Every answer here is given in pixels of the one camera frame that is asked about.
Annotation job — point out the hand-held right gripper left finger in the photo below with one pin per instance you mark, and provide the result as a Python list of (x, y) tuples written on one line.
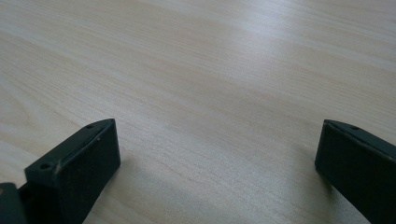
[(77, 174)]

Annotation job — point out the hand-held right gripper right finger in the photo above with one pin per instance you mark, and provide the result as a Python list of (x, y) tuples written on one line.
[(361, 174)]

